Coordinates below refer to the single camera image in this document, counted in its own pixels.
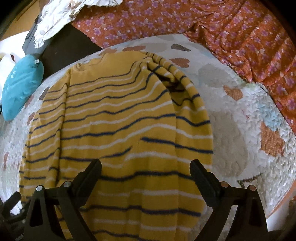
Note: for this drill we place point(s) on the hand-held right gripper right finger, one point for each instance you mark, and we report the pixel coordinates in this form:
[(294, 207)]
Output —
[(198, 171)]

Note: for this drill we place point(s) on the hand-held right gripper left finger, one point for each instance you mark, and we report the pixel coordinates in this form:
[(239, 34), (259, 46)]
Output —
[(92, 170)]

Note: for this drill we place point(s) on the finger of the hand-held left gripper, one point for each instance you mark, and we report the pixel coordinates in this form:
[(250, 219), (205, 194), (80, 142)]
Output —
[(12, 200)]

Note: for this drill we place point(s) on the yellow striped sweater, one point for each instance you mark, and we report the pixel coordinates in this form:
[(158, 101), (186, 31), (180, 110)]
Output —
[(120, 120)]

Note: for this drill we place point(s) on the heart print quilt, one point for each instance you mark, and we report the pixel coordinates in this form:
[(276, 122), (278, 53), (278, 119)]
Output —
[(231, 129)]

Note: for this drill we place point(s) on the teal cushion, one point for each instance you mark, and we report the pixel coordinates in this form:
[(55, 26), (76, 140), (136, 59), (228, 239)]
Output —
[(20, 85)]

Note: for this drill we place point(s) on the black mattress cover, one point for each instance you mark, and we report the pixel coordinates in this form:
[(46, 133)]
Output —
[(67, 51)]

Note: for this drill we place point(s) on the white plastic bag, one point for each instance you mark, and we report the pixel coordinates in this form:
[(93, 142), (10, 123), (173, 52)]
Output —
[(5, 67)]

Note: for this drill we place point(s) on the orange floral bedsheet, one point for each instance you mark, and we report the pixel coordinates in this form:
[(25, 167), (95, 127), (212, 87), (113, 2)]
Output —
[(231, 30)]

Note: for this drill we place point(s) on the white floral pillow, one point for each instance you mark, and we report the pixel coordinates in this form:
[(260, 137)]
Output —
[(60, 14)]

